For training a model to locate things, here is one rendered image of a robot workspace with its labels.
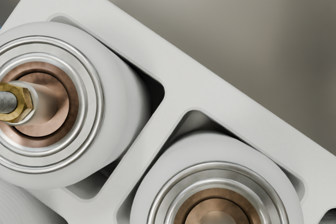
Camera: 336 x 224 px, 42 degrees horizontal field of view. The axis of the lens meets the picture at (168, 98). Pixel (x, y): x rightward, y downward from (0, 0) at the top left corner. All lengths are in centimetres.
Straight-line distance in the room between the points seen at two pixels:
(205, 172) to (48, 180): 9
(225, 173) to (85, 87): 9
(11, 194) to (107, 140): 10
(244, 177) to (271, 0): 31
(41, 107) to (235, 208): 11
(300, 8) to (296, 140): 23
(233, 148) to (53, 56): 11
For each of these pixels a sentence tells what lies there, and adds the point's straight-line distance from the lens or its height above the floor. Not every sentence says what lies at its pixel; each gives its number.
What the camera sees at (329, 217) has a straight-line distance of 39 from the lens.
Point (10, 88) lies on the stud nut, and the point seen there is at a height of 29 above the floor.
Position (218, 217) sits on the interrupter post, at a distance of 23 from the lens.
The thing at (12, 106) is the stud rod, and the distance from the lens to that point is 21.
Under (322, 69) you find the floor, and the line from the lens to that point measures 51.
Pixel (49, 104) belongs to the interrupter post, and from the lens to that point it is 24.
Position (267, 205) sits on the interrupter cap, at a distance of 24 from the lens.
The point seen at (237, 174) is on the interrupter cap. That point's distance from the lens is 24.
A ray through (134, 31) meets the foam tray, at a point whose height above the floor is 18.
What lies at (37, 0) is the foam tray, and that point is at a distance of 34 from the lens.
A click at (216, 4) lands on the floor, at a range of 50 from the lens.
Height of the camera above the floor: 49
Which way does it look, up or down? 86 degrees down
